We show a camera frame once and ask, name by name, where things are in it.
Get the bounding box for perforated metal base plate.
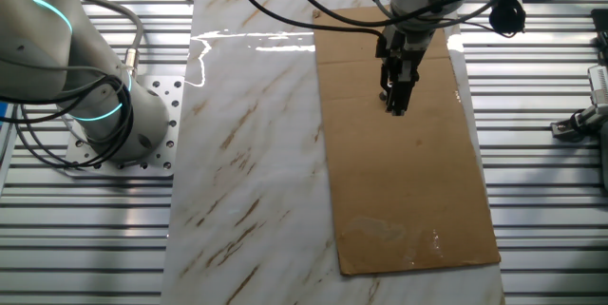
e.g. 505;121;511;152
64;75;185;179

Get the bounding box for camera clamp mount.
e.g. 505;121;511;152
550;104;608;143

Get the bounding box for brown cardboard sheet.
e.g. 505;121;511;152
312;4;503;276

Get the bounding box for thick grey cable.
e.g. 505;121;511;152
78;0;145;78

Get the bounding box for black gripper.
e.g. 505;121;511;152
374;27;436;118

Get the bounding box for white marble board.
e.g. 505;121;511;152
160;0;507;305

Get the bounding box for blue printed mat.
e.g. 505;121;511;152
0;103;12;163

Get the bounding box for thick black gripper cable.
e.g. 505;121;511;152
227;0;387;43

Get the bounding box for silver ribbed camera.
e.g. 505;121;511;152
587;64;608;106

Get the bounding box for black coiled cable bundle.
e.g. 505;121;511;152
488;0;527;39

